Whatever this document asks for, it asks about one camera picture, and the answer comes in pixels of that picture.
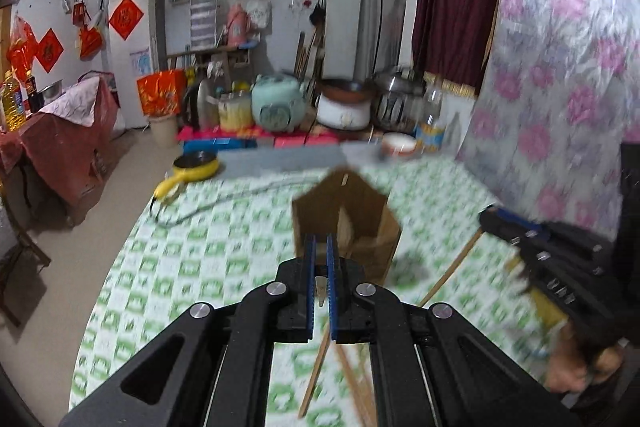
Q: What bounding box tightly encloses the wooden chopstick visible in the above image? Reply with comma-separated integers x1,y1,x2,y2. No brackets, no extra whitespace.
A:
419,228,484,308
297,324,331,419
335,345,376,427

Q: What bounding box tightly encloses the right hand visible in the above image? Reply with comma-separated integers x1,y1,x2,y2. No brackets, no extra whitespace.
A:
544,322,624,393

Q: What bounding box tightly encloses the wooden utensil holder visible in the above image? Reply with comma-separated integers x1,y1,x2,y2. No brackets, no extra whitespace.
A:
292,168,401,285

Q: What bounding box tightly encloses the green patterned tablecloth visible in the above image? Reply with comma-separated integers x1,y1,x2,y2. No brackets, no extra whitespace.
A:
64,157,574,426

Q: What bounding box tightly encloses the red white bowl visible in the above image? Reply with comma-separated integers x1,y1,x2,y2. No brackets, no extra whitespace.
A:
381,132,416,157

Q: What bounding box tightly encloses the yellow electric frying pan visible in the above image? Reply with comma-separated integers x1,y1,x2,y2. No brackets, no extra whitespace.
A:
152,150,219,200

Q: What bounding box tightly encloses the clear plastic oil bottle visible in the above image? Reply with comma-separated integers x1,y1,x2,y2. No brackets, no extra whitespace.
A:
416,79,446,153

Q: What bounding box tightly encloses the yellow enamel pot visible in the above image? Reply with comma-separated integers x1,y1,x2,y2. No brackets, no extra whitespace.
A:
218,91,254,132

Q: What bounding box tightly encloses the mint green rice cooker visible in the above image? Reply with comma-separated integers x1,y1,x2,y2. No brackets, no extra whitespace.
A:
250,74,306,133

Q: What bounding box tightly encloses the white cooker with brown pan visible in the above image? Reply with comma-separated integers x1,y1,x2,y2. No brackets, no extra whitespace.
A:
316,78,373,131

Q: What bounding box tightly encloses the steel electric kettle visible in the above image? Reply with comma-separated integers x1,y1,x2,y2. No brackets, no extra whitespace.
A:
182,78,219,131

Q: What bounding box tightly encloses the beige waste bin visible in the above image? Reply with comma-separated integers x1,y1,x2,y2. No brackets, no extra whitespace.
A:
149,115,178,148

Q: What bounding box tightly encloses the silver black pressure cooker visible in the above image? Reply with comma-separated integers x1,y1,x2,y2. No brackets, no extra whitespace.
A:
372,66,425,134

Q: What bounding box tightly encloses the red gift bag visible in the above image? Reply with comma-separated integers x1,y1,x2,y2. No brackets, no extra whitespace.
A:
137,69,186,118

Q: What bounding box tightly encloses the red cloth covered table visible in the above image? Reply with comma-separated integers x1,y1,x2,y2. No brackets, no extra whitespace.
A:
1,70,119,225

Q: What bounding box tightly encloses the pink thermos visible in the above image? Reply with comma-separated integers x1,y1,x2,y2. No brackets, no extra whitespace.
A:
227,3,252,48

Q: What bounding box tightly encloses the white refrigerator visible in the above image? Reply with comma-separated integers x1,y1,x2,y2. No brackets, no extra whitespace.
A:
107,0,166,129

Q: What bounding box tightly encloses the yellow cooking oil bottle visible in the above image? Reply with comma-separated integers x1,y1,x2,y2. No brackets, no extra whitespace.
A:
1,70,26,132

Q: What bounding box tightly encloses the black power cable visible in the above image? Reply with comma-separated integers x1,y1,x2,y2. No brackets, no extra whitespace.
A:
148,183,321,229

